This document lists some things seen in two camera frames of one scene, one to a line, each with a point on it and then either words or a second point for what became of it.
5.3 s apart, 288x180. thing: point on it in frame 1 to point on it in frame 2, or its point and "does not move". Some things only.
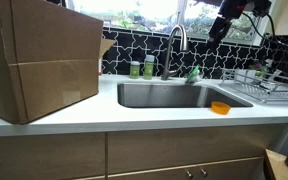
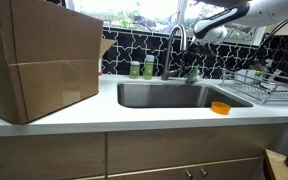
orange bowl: (220, 107) does not move
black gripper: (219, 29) to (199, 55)
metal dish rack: (267, 85) does not move
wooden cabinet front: (217, 154) does not move
